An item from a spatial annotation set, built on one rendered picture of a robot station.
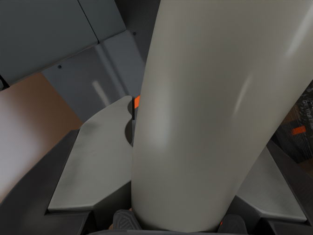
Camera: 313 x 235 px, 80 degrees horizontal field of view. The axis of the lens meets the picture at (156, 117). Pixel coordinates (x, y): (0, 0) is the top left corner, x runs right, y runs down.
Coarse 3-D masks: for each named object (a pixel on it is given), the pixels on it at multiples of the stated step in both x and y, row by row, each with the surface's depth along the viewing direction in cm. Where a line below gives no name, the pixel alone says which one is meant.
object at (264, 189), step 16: (256, 160) 7; (272, 160) 7; (256, 176) 7; (272, 176) 7; (240, 192) 6; (256, 192) 6; (272, 192) 6; (288, 192) 6; (240, 208) 6; (256, 208) 6; (272, 208) 6; (288, 208) 6; (256, 224) 6
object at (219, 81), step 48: (192, 0) 2; (240, 0) 2; (288, 0) 2; (192, 48) 3; (240, 48) 2; (288, 48) 2; (144, 96) 4; (192, 96) 3; (240, 96) 3; (288, 96) 3; (144, 144) 4; (192, 144) 3; (240, 144) 3; (144, 192) 4; (192, 192) 4
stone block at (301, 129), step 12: (312, 84) 37; (300, 96) 40; (312, 96) 39; (300, 108) 42; (312, 108) 40; (288, 120) 54; (300, 120) 45; (312, 120) 42; (276, 132) 77; (288, 132) 60; (300, 132) 49; (312, 132) 44; (288, 144) 68; (300, 144) 54; (312, 144) 46; (300, 156) 60; (312, 156) 50; (312, 168) 55
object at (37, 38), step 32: (0, 0) 27; (32, 0) 34; (64, 0) 44; (96, 0) 64; (0, 32) 26; (32, 32) 31; (64, 32) 40; (96, 32) 56; (0, 64) 24; (32, 64) 29
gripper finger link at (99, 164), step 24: (96, 120) 9; (120, 120) 9; (96, 144) 8; (120, 144) 8; (72, 168) 7; (96, 168) 7; (120, 168) 7; (72, 192) 6; (96, 192) 6; (120, 192) 6; (96, 216) 6
